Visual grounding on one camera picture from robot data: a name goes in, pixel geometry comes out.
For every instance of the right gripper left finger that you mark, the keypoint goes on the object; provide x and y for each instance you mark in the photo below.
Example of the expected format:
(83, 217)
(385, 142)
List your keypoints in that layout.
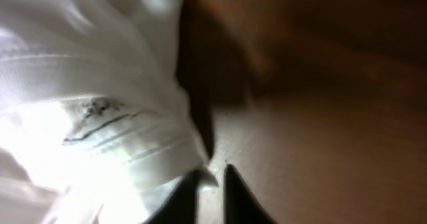
(181, 207)

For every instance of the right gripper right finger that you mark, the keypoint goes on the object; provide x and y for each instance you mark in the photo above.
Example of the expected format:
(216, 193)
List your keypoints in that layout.
(240, 205)

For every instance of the white t-shirt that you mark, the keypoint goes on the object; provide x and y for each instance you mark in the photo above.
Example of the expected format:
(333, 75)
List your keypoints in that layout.
(95, 127)

